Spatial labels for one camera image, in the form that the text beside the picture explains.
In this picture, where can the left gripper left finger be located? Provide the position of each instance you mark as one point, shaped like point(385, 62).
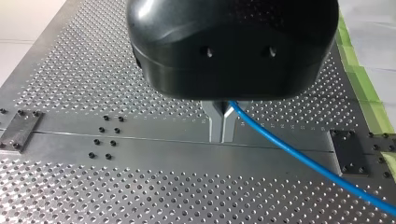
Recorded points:
point(214, 123)

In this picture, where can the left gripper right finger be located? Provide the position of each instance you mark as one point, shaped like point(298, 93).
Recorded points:
point(229, 127)

